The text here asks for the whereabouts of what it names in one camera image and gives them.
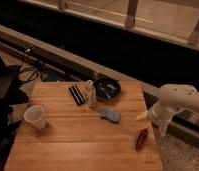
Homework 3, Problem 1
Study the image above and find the black cable on floor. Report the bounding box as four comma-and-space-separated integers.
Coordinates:
18, 47, 49, 84

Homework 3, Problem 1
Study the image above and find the black equipment at left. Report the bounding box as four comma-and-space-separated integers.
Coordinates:
0, 57, 29, 153

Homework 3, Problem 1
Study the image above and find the small clear bottle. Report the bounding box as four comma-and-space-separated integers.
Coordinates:
85, 80, 96, 107

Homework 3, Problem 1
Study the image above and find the dark red brown object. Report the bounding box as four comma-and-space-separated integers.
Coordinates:
135, 129, 148, 150

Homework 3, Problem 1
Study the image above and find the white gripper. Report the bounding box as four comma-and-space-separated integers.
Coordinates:
136, 102, 175, 137

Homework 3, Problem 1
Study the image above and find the black round bowl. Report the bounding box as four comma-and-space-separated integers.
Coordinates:
94, 78, 121, 101

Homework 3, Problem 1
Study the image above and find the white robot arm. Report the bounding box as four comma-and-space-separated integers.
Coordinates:
136, 84, 199, 137

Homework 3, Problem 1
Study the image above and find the wooden table board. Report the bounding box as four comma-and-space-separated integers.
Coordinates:
4, 81, 162, 171

